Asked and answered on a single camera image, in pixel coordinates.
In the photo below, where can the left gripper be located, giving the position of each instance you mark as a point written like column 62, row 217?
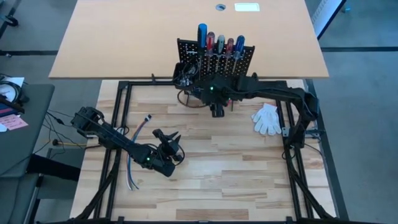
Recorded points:
column 169, row 147

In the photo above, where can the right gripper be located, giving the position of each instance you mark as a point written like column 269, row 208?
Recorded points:
column 220, row 90

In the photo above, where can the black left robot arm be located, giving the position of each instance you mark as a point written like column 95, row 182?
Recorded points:
column 112, row 140

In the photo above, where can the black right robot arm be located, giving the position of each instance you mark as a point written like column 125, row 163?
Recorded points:
column 280, row 93

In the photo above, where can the black plastic pegboard bin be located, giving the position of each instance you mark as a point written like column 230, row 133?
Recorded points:
column 177, row 74

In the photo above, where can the black metal pegboard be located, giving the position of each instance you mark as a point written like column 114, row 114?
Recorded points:
column 245, row 62

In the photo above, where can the white work glove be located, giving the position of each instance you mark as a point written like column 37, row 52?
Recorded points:
column 266, row 119

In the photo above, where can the light brown desk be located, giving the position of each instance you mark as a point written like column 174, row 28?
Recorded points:
column 124, row 37

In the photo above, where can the white rectangular desk plate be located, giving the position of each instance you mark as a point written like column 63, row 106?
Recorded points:
column 246, row 7

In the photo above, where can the black seat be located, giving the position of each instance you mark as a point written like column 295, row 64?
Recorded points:
column 53, row 168

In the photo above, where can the grey side table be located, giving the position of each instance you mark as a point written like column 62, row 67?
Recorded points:
column 28, row 140

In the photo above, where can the white perforated panel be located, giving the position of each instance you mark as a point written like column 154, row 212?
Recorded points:
column 326, row 15

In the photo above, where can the pink paper sheet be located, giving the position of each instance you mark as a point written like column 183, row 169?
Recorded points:
column 14, row 122

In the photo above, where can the white paper sheet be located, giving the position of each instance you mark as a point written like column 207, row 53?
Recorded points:
column 15, row 81

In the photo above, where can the blue item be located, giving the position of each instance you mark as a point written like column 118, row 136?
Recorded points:
column 3, row 110

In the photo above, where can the black chair caster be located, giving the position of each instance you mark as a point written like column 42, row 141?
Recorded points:
column 12, row 21

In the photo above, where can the black frame clamp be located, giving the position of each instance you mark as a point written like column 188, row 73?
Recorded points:
column 255, row 76
column 153, row 78

